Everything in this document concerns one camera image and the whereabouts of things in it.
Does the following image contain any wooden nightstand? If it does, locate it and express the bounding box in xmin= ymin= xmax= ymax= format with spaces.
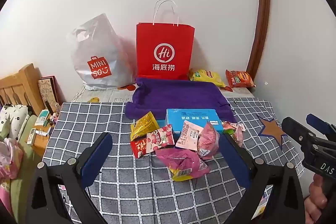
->
xmin=31 ymin=109 xmax=61 ymax=156

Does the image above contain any orange chip bag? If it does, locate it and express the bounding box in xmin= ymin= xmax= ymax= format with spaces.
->
xmin=225 ymin=70 xmax=256 ymax=88

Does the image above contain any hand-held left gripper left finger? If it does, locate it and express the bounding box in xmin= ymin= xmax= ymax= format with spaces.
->
xmin=26 ymin=132 xmax=113 ymax=224

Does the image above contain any blue tissue pack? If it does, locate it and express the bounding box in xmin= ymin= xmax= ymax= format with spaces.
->
xmin=165 ymin=108 xmax=224 ymax=135

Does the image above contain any purple towel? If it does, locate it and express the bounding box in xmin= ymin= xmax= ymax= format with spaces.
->
xmin=125 ymin=77 xmax=237 ymax=125

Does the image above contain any brown wooden door frame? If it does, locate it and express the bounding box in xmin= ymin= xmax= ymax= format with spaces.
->
xmin=247 ymin=0 xmax=271 ymax=80

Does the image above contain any white floral cloth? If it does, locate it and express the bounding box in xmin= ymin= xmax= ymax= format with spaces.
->
xmin=0 ymin=105 xmax=29 ymax=140

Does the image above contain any white plastic shopping bag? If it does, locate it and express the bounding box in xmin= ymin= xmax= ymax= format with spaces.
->
xmin=67 ymin=13 xmax=137 ymax=90

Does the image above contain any white remote control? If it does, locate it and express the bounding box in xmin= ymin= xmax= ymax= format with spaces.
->
xmin=28 ymin=128 xmax=37 ymax=146

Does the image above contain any patterned book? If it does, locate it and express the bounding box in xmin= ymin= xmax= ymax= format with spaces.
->
xmin=37 ymin=76 xmax=66 ymax=114

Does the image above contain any red paper bag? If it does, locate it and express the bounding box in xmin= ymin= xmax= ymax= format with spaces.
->
xmin=136 ymin=0 xmax=195 ymax=80

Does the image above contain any red snack packet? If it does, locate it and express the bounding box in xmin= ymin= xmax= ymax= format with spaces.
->
xmin=130 ymin=137 xmax=155 ymax=159

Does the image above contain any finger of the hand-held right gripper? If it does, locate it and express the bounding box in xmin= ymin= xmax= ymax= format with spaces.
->
xmin=282 ymin=117 xmax=328 ymax=151
xmin=306 ymin=114 xmax=336 ymax=139

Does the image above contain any light pink snack packet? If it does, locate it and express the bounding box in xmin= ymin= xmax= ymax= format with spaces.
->
xmin=175 ymin=120 xmax=205 ymax=149

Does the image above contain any magenta snack packet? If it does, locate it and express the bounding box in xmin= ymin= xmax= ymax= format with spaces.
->
xmin=155 ymin=148 xmax=210 ymax=182

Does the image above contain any bear print candy packet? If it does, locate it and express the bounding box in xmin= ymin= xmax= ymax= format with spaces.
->
xmin=222 ymin=121 xmax=246 ymax=147

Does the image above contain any yellow snack packet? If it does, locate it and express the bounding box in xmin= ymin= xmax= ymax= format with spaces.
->
xmin=130 ymin=112 xmax=160 ymax=140

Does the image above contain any yellow chip bag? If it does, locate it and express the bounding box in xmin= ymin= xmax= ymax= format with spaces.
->
xmin=189 ymin=69 xmax=226 ymax=88

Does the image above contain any pink cloth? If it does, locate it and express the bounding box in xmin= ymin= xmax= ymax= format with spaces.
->
xmin=0 ymin=139 xmax=24 ymax=180

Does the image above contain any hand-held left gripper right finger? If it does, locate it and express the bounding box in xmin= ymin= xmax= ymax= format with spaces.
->
xmin=219 ymin=133 xmax=306 ymax=224

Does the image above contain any crumpled pink snack packet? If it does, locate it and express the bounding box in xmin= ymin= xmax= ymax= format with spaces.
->
xmin=197 ymin=122 xmax=220 ymax=160

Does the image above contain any grey plaid bedsheet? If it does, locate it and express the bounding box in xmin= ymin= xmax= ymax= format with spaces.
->
xmin=42 ymin=97 xmax=306 ymax=224

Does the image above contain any strawberry print snack packet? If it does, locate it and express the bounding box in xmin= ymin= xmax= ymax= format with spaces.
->
xmin=146 ymin=124 xmax=175 ymax=153

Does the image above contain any wooden headboard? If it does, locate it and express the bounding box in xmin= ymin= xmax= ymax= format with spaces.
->
xmin=0 ymin=63 xmax=46 ymax=115

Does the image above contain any person's right hand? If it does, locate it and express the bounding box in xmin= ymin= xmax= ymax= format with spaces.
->
xmin=304 ymin=174 xmax=336 ymax=224

